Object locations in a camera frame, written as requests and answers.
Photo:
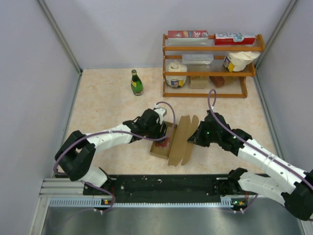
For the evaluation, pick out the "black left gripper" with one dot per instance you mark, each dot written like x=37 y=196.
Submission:
x=162 y=133

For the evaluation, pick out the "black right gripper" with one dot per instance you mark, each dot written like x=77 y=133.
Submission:
x=196 y=138

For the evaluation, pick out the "small red packet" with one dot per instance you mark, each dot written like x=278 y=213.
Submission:
x=164 y=144

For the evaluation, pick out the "brown cardboard box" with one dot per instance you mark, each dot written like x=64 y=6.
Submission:
x=179 y=151

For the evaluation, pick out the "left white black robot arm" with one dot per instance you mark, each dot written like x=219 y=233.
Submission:
x=76 y=154

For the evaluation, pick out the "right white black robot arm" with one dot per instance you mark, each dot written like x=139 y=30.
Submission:
x=286 y=184

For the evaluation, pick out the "silver foil box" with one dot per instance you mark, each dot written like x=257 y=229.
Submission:
x=197 y=59

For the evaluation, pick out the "red white wrap box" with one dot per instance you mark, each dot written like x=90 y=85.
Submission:
x=229 y=39

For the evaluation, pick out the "red foil box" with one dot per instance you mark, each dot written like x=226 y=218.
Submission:
x=188 y=34

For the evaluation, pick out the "tan block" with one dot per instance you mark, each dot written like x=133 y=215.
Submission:
x=198 y=82

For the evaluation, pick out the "brown red block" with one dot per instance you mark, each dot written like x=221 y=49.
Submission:
x=218 y=81

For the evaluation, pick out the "green glass bottle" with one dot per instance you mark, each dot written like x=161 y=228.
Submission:
x=136 y=84

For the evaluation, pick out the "white bag left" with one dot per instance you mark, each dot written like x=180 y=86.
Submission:
x=176 y=81

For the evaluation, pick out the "wooden shelf rack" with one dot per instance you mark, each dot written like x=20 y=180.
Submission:
x=171 y=53

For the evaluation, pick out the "large white flour bag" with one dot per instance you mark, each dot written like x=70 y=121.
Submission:
x=237 y=61

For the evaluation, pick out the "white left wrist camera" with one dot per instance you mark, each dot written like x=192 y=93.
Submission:
x=161 y=112

